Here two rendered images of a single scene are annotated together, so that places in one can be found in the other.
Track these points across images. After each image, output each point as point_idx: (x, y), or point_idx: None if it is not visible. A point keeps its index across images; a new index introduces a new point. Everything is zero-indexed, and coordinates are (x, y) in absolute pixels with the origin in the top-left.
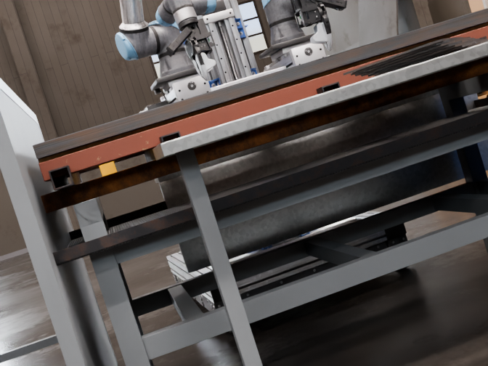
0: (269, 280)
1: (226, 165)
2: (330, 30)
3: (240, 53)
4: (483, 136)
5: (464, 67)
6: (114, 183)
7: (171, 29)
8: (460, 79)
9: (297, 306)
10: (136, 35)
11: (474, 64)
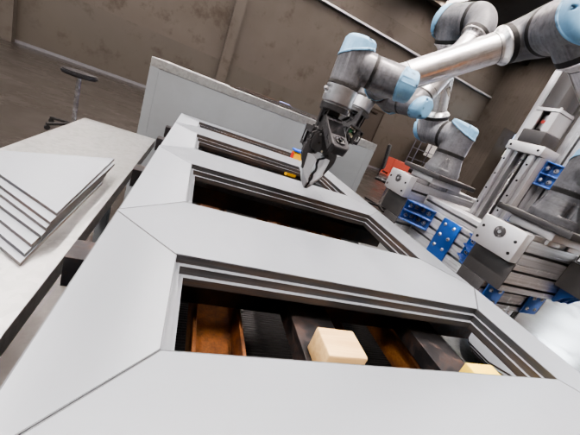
0: None
1: (343, 238)
2: (301, 163)
3: (505, 195)
4: None
5: (191, 315)
6: None
7: (456, 131)
8: (187, 319)
9: None
10: (422, 120)
11: (190, 330)
